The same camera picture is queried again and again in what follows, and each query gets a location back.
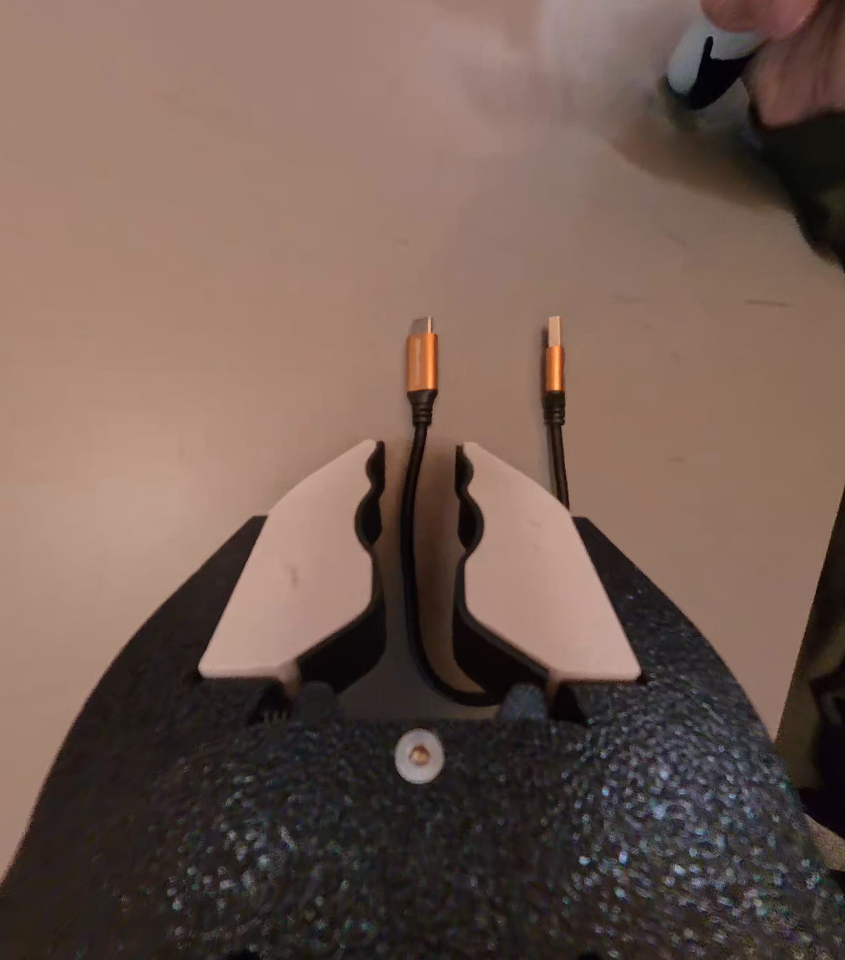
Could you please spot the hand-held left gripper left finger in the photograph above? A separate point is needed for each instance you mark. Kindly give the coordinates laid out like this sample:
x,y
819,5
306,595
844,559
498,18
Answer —
x,y
295,577

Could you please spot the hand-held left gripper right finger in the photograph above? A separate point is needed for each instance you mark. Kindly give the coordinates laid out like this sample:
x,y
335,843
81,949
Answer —
x,y
542,585

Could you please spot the person's right hand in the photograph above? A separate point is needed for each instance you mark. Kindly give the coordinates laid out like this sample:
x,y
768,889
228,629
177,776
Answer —
x,y
827,52

